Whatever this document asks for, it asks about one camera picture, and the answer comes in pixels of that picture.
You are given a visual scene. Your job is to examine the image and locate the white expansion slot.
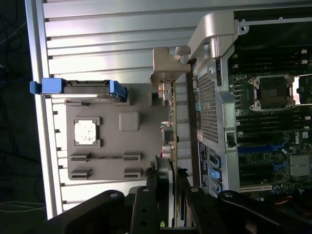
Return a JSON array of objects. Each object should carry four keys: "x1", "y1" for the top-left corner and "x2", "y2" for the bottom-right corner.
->
[{"x1": 240, "y1": 184, "x2": 273, "y2": 194}]

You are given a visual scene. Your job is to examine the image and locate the open black PC case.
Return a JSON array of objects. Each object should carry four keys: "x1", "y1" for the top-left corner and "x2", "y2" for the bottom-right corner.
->
[{"x1": 186, "y1": 11, "x2": 312, "y2": 203}]

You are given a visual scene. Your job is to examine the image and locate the silver CPU chip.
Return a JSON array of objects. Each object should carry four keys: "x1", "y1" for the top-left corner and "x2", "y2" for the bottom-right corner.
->
[{"x1": 74, "y1": 118, "x2": 98, "y2": 145}]

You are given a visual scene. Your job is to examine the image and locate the metal socket cover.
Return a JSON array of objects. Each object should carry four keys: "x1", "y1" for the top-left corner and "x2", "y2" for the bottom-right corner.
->
[{"x1": 293, "y1": 75, "x2": 312, "y2": 106}]

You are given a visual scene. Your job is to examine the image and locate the green motherboard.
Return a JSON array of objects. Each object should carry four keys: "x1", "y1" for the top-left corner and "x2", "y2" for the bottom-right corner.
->
[{"x1": 228, "y1": 52, "x2": 312, "y2": 197}]

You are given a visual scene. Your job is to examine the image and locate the blue disk caddy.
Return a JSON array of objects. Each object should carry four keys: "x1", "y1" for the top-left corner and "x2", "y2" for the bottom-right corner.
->
[{"x1": 29, "y1": 77, "x2": 129, "y2": 105}]

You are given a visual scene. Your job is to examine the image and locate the silver chipset heatsink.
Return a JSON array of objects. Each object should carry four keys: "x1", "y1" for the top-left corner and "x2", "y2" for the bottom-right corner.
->
[{"x1": 289, "y1": 155, "x2": 312, "y2": 177}]

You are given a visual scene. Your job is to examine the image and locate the blue slot clip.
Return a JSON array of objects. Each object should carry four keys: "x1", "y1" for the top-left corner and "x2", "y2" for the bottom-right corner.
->
[
  {"x1": 210, "y1": 169, "x2": 222, "y2": 182},
  {"x1": 211, "y1": 182, "x2": 223, "y2": 195},
  {"x1": 209, "y1": 149, "x2": 222, "y2": 169}
]

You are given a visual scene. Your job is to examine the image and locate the CPU socket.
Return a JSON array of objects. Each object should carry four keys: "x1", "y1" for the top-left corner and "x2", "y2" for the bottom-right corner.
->
[{"x1": 253, "y1": 75, "x2": 295, "y2": 112}]

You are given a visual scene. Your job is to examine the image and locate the silver hard disk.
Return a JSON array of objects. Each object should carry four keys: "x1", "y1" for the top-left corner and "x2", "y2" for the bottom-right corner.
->
[{"x1": 46, "y1": 80, "x2": 117, "y2": 101}]

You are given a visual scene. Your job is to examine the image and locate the blue expansion slot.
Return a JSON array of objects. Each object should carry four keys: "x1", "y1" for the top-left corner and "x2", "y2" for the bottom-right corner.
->
[{"x1": 237, "y1": 145, "x2": 291, "y2": 155}]

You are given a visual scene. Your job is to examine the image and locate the grey parts rack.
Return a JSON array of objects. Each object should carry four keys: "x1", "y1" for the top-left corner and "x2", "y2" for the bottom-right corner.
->
[{"x1": 64, "y1": 84, "x2": 192, "y2": 182}]

